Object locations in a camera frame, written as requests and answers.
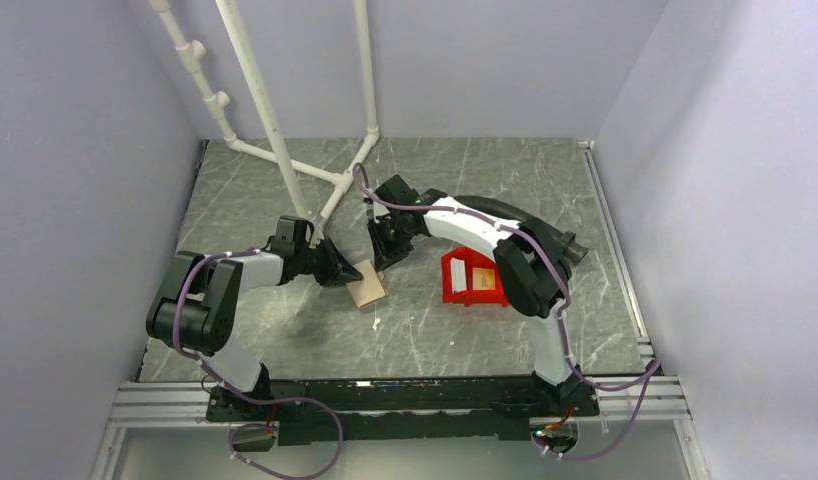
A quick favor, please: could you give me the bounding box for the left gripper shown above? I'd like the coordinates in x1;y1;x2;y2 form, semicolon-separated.
296;236;363;288

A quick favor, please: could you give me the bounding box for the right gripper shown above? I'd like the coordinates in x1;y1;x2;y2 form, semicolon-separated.
367;214;417;272

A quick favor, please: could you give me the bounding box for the beige card holder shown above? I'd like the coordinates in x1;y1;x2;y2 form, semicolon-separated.
346;260;388;309

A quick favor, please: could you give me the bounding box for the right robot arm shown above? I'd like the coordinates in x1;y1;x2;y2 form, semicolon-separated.
353;167;581;415

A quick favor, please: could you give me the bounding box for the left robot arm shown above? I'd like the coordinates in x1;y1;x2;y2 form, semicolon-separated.
145;216;363;420

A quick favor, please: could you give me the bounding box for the white card stack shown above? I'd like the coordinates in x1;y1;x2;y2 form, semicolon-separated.
449;258;468;294

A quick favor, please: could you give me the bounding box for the gold card in bin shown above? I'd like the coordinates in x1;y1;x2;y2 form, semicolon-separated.
472;267;497;291

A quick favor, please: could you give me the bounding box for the red plastic bin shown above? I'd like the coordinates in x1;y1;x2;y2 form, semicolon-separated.
440;247;509;307

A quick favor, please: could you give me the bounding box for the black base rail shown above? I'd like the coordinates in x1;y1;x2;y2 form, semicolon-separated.
206;374;599;446

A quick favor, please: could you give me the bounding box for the black corrugated hose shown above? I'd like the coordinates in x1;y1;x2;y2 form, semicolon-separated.
458;193;590;266

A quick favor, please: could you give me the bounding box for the white PVC pipe frame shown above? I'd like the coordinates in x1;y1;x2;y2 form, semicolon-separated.
149;1;380;232

